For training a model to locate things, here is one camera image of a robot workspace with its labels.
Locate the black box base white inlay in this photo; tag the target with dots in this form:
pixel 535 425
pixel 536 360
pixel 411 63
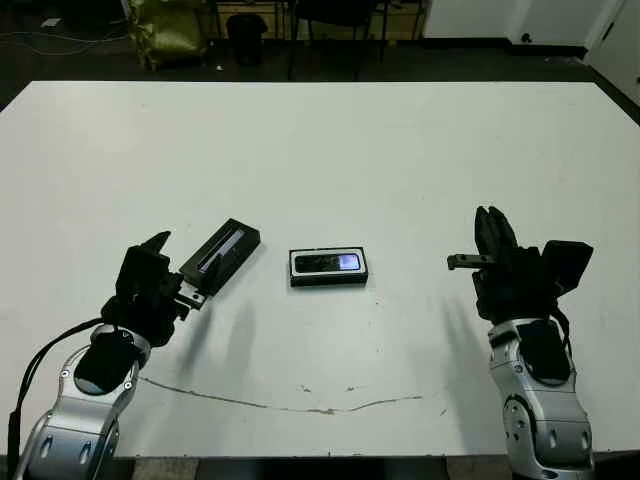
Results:
pixel 330 281

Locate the white paper sheet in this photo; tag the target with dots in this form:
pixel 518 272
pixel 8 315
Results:
pixel 50 22

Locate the black box lid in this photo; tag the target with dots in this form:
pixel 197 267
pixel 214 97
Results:
pixel 235 242

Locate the black round door stop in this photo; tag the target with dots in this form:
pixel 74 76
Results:
pixel 525 37

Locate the yellow-green plastic bag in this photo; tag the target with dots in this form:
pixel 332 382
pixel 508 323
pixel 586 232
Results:
pixel 165 30

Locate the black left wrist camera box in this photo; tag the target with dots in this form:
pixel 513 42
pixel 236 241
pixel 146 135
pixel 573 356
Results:
pixel 142 270

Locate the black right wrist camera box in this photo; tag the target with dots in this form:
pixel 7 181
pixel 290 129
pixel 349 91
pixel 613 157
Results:
pixel 567 265

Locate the white door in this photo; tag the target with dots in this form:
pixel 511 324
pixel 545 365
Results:
pixel 620 35

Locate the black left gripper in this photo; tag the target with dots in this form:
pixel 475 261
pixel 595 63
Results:
pixel 145 320

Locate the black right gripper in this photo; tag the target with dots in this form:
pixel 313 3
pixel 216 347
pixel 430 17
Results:
pixel 515 290

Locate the black mesh office chair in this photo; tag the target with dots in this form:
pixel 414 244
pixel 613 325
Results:
pixel 325 10

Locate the black trash bin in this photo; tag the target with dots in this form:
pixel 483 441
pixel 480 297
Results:
pixel 245 37

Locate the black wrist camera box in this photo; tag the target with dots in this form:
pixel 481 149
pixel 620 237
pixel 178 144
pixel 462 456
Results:
pixel 142 270
pixel 567 265

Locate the slim black camera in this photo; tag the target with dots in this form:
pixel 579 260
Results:
pixel 320 263

